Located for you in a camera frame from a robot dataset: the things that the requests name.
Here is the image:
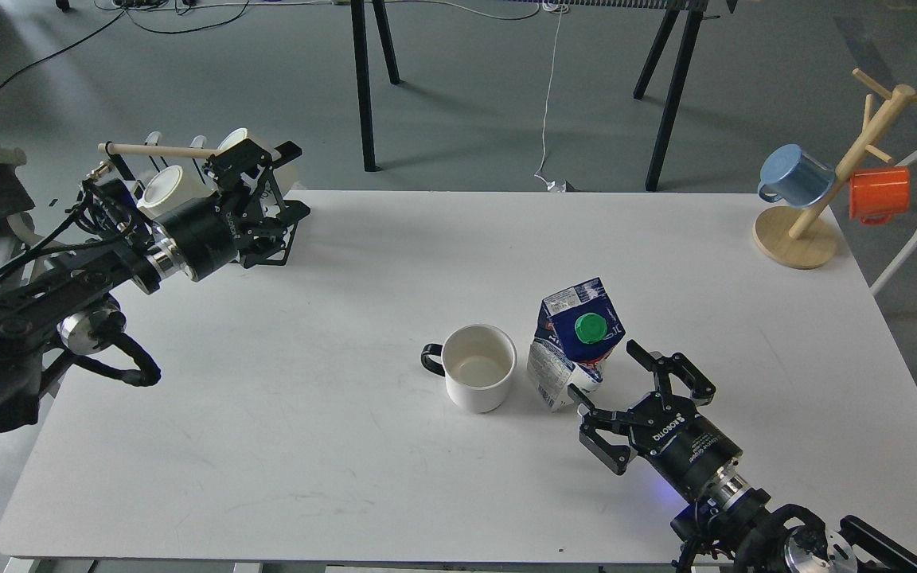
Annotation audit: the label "white cable on floor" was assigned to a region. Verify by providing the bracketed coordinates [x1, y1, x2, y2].
[534, 0, 579, 193]

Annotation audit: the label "blue enamel mug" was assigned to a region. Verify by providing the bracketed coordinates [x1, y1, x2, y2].
[757, 142, 837, 209]

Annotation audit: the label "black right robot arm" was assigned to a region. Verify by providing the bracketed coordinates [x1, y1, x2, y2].
[568, 341, 917, 572]

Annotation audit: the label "cream mug rear on rack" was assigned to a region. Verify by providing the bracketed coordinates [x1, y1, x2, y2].
[216, 127, 300, 200]

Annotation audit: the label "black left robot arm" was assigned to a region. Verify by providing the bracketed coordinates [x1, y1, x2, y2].
[0, 138, 310, 433]

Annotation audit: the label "blue white milk carton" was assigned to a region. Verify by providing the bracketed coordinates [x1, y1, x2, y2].
[527, 277, 625, 412]

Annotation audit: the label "black table legs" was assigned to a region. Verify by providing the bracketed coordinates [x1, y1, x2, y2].
[632, 1, 706, 193]
[349, 0, 402, 173]

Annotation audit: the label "black cable on floor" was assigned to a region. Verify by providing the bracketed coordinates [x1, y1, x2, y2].
[0, 0, 252, 92]

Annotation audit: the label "black table legs left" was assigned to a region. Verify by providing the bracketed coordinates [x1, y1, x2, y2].
[349, 0, 402, 173]

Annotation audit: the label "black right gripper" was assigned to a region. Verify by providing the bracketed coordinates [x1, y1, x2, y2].
[568, 340, 743, 503]

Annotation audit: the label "white mug black handle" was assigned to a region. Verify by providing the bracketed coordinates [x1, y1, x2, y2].
[419, 324, 517, 414]

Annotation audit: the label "black table legs right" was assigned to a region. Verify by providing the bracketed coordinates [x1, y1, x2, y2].
[632, 1, 706, 193]

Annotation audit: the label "orange mug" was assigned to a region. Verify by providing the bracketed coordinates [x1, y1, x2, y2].
[849, 166, 911, 225]

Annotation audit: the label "wooden mug tree stand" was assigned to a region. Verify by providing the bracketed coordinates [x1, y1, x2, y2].
[752, 68, 917, 271]

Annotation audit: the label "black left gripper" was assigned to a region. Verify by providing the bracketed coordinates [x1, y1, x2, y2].
[158, 141, 310, 282]

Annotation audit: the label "cream mug front on rack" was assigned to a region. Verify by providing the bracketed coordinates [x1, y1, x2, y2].
[137, 166, 213, 219]

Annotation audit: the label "cream mug on rack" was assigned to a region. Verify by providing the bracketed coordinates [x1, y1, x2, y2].
[216, 127, 300, 200]
[137, 166, 213, 219]

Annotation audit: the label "black wire mug rack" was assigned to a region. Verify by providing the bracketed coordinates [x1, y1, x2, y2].
[98, 142, 303, 267]

